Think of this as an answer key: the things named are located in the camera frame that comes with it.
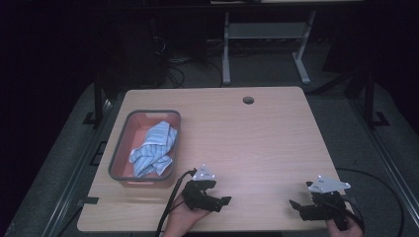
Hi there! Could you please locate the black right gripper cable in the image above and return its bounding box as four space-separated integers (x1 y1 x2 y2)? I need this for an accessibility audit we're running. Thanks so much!
324 167 405 237

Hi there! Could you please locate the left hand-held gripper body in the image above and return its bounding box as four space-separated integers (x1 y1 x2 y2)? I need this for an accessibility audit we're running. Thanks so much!
182 164 222 212

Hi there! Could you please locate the pink basket with grey rim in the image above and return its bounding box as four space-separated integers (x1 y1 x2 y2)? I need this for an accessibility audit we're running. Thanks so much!
108 109 182 190

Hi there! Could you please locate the person's right hand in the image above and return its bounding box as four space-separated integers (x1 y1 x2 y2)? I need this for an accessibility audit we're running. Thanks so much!
325 215 366 237

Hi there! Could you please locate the blue striped cloth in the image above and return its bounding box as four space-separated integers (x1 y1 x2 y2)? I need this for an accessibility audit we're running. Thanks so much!
128 119 179 178

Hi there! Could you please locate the person's left hand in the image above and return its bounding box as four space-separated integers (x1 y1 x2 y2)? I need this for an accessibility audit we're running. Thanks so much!
162 194 211 237

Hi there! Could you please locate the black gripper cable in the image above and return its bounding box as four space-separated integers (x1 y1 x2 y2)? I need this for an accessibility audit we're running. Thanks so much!
324 167 405 237
154 168 199 237

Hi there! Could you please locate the white metal stand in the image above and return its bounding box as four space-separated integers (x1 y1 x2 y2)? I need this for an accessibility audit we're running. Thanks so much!
221 10 317 86

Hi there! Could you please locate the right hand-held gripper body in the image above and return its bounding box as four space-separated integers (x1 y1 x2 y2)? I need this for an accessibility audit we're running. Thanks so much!
299 175 352 230

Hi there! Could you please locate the tangle of floor cables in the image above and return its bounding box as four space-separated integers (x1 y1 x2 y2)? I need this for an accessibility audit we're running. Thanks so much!
154 36 225 89

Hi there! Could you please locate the black metal stand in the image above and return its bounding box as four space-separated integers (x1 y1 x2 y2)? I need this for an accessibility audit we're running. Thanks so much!
82 70 112 126
360 67 390 130

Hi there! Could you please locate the aluminium frame rail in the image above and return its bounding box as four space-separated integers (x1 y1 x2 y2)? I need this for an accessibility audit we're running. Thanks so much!
347 97 419 229
41 98 115 237

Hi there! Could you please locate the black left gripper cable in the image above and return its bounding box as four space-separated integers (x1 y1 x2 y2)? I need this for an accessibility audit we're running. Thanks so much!
154 168 199 237

